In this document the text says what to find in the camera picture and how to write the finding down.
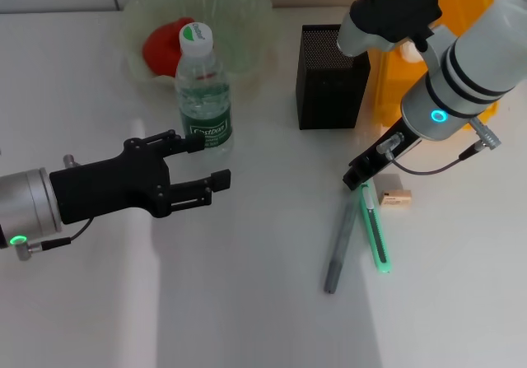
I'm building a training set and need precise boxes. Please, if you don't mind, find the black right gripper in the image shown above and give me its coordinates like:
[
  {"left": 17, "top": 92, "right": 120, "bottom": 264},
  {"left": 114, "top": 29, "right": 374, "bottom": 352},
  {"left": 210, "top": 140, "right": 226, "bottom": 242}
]
[{"left": 342, "top": 119, "right": 423, "bottom": 191}]

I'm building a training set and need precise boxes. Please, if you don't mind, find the black mesh pen holder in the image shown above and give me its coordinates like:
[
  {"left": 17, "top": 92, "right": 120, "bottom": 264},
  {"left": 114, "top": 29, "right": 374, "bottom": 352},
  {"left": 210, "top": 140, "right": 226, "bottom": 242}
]
[{"left": 295, "top": 24, "right": 371, "bottom": 131}]

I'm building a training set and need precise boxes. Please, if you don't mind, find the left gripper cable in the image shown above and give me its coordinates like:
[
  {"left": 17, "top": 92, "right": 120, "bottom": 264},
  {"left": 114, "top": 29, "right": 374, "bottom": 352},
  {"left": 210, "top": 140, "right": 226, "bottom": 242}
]
[{"left": 14, "top": 217, "right": 94, "bottom": 262}]

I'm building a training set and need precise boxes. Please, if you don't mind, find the yellow plastic bin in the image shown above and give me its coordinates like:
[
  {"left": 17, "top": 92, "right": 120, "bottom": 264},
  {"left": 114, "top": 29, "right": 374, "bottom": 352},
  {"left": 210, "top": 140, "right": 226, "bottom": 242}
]
[{"left": 372, "top": 0, "right": 500, "bottom": 127}]

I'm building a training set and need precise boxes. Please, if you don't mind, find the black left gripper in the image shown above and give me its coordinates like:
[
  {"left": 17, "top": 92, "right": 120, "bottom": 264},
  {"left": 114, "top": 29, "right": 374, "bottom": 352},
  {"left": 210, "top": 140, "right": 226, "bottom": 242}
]
[{"left": 49, "top": 128, "right": 232, "bottom": 225}]

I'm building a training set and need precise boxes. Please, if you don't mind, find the pale green glass fruit bowl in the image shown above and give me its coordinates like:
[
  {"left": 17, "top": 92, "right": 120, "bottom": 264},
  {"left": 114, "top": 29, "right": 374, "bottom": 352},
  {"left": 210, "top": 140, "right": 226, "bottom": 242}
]
[{"left": 123, "top": 0, "right": 273, "bottom": 97}]

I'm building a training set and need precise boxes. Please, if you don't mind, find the small beige eraser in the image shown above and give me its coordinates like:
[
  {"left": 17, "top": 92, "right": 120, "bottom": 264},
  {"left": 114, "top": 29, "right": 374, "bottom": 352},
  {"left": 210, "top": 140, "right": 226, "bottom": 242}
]
[{"left": 380, "top": 189, "right": 413, "bottom": 209}]

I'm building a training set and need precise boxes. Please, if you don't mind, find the white paper ball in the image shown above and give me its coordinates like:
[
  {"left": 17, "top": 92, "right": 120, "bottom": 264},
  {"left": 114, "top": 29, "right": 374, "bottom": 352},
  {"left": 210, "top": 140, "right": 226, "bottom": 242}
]
[{"left": 399, "top": 40, "right": 422, "bottom": 63}]

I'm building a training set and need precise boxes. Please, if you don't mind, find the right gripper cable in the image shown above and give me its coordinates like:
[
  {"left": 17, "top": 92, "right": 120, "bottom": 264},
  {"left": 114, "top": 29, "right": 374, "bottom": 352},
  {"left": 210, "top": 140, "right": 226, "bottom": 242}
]
[{"left": 376, "top": 116, "right": 501, "bottom": 176}]

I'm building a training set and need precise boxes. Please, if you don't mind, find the grey pen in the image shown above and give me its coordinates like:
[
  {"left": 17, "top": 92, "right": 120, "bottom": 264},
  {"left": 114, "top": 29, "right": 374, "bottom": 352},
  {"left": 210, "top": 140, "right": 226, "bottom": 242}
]
[{"left": 324, "top": 197, "right": 358, "bottom": 295}]

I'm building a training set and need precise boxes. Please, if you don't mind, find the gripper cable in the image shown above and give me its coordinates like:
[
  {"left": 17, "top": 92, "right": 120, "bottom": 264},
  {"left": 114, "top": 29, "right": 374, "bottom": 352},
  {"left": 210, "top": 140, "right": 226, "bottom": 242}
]
[
  {"left": 376, "top": 116, "right": 501, "bottom": 176},
  {"left": 14, "top": 217, "right": 94, "bottom": 262}
]

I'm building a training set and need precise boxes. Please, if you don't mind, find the clear bottle with green label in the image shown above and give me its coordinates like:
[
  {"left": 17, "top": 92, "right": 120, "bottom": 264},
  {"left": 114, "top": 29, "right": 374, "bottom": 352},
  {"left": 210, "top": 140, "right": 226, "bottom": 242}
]
[{"left": 175, "top": 21, "right": 234, "bottom": 155}]

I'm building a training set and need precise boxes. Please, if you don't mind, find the green utility knife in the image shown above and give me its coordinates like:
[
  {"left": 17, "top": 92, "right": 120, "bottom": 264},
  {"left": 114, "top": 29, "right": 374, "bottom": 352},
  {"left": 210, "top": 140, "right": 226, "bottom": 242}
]
[{"left": 359, "top": 180, "right": 391, "bottom": 275}]

